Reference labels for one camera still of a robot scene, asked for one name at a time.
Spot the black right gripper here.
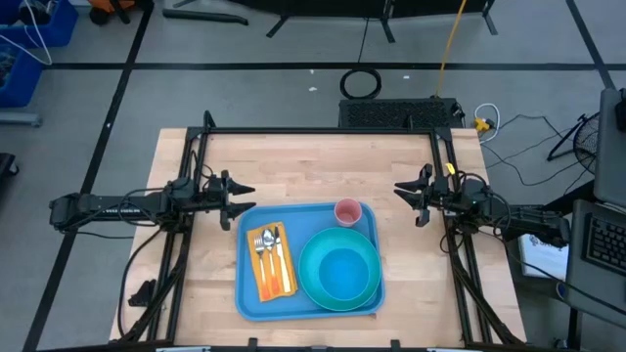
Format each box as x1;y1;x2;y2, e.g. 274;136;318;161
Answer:
394;164;462;228

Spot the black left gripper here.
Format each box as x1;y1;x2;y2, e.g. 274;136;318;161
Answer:
202;169;256;232

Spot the spoon with orange handle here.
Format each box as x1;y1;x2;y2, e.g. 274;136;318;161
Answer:
261;228;281;296

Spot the fork with orange handle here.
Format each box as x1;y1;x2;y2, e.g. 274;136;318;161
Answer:
253;236;271;300

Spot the knife with yellow handle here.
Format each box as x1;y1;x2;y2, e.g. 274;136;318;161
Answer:
273;225;293;293

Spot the blue plastic bowl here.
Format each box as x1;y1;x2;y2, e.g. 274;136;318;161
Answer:
305;234;377;307

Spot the blue plastic tray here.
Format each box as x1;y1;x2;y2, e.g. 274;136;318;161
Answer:
234;201;386;323

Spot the orange cloth napkin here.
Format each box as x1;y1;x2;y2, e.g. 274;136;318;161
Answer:
246;221;299;303

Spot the pink plastic cup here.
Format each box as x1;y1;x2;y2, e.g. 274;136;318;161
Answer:
334;198;364;228

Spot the black vented computer case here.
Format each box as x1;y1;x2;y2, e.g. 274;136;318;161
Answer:
337;97;464;131

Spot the white printed paper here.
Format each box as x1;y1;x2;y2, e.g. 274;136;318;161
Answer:
517;233;571;281

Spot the black tube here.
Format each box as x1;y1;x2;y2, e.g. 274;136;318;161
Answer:
161;8;249;26

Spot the grey laptop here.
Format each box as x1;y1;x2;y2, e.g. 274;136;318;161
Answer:
566;87;626;329

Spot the orange object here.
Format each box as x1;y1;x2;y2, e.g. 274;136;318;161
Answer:
87;0;136;14

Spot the blue plastic bin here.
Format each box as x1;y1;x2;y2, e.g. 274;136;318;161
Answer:
0;0;79;49
0;42;44;109

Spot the black metal table frame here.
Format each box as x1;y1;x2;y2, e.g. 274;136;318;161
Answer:
110;110;527;352

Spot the black floor cable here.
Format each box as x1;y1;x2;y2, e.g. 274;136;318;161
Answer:
481;114;596;197

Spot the looped white cable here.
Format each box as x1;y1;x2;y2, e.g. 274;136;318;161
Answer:
472;102;501;144

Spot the coiled black cable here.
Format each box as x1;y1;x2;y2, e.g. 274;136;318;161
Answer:
339;66;382;101

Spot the black clamp bracket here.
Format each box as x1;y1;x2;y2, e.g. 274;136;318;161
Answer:
127;278;157;308

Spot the yellow hanging cable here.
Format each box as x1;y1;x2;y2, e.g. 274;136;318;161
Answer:
434;0;469;99

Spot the black wire fan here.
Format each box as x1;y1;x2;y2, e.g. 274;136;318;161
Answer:
546;110;603;175

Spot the thin white cable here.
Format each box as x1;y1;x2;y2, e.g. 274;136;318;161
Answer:
0;0;53;66

